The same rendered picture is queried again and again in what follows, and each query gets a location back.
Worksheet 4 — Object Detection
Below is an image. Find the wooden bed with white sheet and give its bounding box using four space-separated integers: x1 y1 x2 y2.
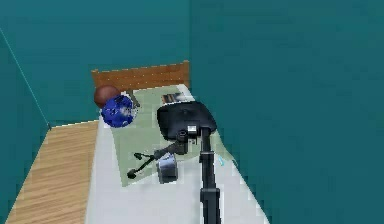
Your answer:
84 59 272 224

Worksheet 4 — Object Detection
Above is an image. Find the blue and white ball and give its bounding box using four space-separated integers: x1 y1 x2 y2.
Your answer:
100 94 138 129

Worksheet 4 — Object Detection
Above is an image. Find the grey box-shaped clock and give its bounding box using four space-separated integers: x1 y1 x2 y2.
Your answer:
156 152 179 185

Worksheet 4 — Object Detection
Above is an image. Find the pale green blanket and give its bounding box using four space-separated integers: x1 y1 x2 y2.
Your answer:
111 84 242 188

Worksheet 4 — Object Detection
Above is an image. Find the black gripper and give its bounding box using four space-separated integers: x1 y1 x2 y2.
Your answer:
126 129 189 180

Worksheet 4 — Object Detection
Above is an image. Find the brown ball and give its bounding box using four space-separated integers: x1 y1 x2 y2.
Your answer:
93 84 122 110

